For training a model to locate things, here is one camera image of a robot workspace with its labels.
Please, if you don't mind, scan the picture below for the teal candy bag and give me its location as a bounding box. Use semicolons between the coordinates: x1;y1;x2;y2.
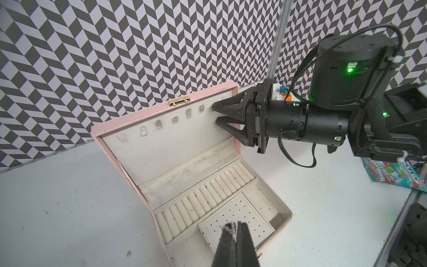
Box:
362;158;427;192

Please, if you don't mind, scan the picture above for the pink jewelry box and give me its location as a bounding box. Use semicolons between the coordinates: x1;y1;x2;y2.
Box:
91;81;293;267

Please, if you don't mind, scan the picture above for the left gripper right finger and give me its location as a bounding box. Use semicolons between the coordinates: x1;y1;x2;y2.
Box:
236;221;260;267

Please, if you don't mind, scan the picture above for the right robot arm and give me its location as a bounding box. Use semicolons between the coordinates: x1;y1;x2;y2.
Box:
212;33;427;162

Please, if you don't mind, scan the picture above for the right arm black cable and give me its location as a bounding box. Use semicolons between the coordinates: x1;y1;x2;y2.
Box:
277;23;404;169

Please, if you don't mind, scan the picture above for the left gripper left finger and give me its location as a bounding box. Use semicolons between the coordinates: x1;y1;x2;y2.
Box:
211;222;237;267

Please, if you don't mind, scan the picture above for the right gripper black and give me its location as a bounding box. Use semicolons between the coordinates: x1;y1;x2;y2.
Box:
212;79;350;149

